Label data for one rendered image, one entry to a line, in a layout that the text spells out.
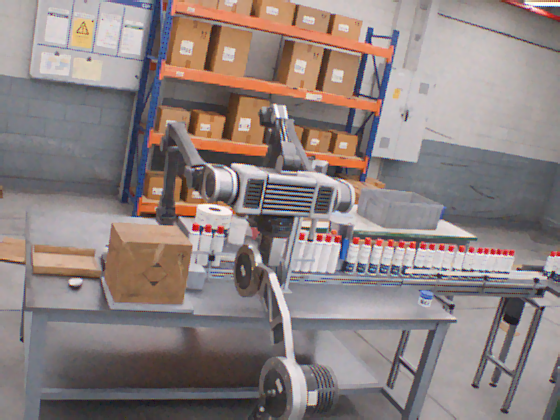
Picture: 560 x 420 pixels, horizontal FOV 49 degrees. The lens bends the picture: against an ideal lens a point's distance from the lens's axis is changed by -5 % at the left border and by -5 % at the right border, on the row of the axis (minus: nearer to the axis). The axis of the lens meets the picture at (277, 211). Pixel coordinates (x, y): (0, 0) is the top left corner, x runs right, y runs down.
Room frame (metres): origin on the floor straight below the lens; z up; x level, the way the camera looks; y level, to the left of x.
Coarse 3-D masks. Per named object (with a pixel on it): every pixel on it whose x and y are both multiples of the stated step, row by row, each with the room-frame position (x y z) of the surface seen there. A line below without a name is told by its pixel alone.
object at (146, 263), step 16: (112, 224) 2.53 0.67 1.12; (128, 224) 2.56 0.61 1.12; (144, 224) 2.61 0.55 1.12; (112, 240) 2.49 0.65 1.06; (128, 240) 2.36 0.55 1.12; (144, 240) 2.40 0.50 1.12; (160, 240) 2.45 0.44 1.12; (176, 240) 2.49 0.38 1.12; (112, 256) 2.46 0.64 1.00; (128, 256) 2.35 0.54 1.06; (144, 256) 2.39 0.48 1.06; (160, 256) 2.42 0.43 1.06; (176, 256) 2.45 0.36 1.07; (112, 272) 2.43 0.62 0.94; (128, 272) 2.36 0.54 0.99; (144, 272) 2.39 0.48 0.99; (160, 272) 2.42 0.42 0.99; (176, 272) 2.46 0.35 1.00; (112, 288) 2.39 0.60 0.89; (128, 288) 2.36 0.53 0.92; (144, 288) 2.40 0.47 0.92; (160, 288) 2.43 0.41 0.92; (176, 288) 2.46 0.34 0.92
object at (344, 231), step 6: (330, 222) 3.33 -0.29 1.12; (336, 228) 3.33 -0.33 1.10; (342, 228) 3.40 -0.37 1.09; (348, 228) 3.33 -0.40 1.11; (336, 234) 3.32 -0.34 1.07; (342, 234) 3.40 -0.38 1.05; (348, 234) 3.32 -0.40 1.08; (342, 240) 3.39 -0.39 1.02; (348, 246) 3.32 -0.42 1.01; (342, 264) 3.29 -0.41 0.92
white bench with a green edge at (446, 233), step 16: (352, 208) 5.27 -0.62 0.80; (304, 224) 4.41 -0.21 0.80; (320, 224) 4.51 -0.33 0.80; (368, 224) 4.82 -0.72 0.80; (448, 224) 5.47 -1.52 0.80; (384, 240) 4.77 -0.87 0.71; (416, 240) 4.93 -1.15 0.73; (432, 240) 5.01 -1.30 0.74; (448, 240) 5.09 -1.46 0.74; (464, 240) 5.18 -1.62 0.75
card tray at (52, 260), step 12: (36, 252) 2.72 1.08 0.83; (48, 252) 2.74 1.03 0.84; (60, 252) 2.77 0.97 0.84; (72, 252) 2.79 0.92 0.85; (84, 252) 2.82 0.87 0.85; (36, 264) 2.58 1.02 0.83; (48, 264) 2.61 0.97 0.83; (60, 264) 2.64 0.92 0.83; (72, 264) 2.67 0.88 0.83; (84, 264) 2.71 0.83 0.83; (84, 276) 2.57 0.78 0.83; (96, 276) 2.60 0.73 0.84
